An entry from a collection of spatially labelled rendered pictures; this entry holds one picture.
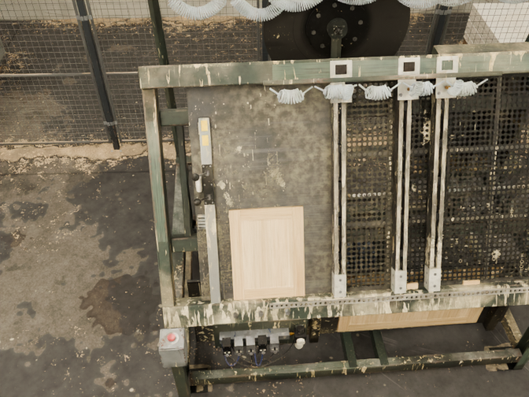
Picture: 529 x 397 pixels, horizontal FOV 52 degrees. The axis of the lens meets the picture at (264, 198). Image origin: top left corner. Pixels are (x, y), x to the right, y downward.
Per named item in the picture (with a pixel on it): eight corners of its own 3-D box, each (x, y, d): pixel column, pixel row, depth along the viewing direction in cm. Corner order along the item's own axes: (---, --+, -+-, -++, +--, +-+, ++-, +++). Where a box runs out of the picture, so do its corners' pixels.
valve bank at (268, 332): (216, 372, 285) (212, 349, 269) (215, 347, 295) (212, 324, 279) (308, 365, 288) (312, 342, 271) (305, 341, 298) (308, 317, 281)
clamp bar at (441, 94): (419, 286, 286) (437, 306, 263) (428, 57, 257) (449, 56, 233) (438, 285, 287) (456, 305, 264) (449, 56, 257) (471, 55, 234)
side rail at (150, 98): (164, 298, 285) (162, 307, 275) (145, 87, 258) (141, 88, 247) (175, 297, 286) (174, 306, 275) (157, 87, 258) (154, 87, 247)
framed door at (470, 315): (336, 328, 340) (337, 332, 339) (345, 276, 302) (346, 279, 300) (475, 319, 345) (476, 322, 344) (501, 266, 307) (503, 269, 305)
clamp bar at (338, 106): (328, 292, 284) (337, 313, 261) (326, 61, 254) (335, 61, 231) (346, 291, 284) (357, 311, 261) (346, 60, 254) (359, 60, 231)
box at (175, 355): (163, 369, 267) (158, 350, 255) (164, 346, 276) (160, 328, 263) (187, 367, 268) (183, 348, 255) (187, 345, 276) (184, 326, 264)
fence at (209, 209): (211, 300, 281) (211, 303, 277) (198, 117, 257) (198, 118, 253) (220, 299, 281) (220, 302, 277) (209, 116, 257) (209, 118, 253)
